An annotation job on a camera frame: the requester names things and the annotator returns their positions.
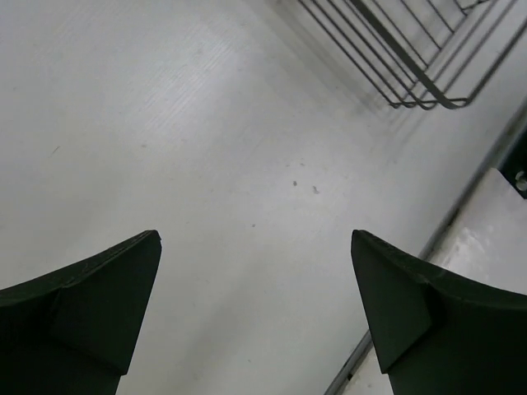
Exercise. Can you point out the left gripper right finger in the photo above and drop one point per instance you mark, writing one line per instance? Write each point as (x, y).
(434, 331)

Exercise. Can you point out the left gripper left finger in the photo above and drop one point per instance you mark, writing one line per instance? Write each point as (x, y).
(74, 330)

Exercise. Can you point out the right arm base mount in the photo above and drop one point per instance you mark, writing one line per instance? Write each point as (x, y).
(512, 164)

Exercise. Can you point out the grey wire dish rack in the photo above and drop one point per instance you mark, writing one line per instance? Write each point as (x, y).
(414, 54)

